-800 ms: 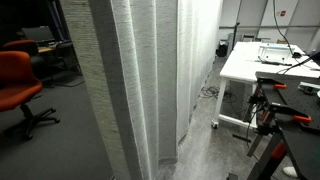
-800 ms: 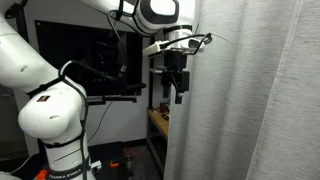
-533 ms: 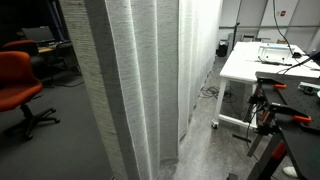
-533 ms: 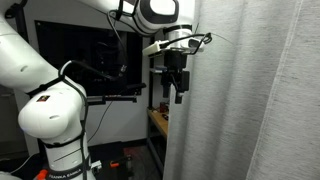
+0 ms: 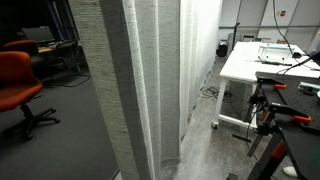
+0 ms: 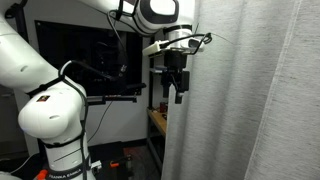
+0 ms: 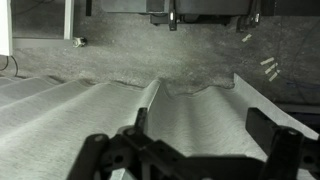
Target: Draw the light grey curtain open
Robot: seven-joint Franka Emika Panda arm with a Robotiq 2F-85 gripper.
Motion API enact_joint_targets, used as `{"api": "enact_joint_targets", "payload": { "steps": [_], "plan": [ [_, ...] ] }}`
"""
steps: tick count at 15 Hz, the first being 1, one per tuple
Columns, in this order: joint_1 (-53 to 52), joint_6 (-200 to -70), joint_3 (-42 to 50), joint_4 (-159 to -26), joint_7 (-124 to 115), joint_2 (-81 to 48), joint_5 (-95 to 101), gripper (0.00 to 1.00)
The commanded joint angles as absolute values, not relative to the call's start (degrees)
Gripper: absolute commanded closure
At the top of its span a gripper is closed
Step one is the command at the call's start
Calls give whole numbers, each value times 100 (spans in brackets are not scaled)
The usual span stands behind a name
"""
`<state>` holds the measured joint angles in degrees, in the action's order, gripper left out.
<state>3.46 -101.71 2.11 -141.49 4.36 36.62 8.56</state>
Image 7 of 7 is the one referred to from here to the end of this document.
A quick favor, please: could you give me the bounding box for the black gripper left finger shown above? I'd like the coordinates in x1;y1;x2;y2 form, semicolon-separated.
66;107;188;180

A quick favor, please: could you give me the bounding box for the white tape strip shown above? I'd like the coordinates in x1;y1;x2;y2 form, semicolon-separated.
242;34;252;42
260;57;275;65
269;70;281;82
265;63;278;74

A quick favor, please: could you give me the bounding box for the light grey curtain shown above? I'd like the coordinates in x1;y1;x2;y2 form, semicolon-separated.
0;76;319;180

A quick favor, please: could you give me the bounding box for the white metal frame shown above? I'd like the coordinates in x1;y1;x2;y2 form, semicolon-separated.
0;0;76;56

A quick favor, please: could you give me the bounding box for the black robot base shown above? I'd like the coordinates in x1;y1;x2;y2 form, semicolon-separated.
98;0;320;32

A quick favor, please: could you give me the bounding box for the black cable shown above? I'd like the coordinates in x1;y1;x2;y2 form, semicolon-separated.
0;55;20;78

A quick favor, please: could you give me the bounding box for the small caster wheel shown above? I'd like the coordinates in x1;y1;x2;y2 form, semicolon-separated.
73;37;87;48

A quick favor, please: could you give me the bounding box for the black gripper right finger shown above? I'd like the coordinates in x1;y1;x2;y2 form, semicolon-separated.
245;107;320;180

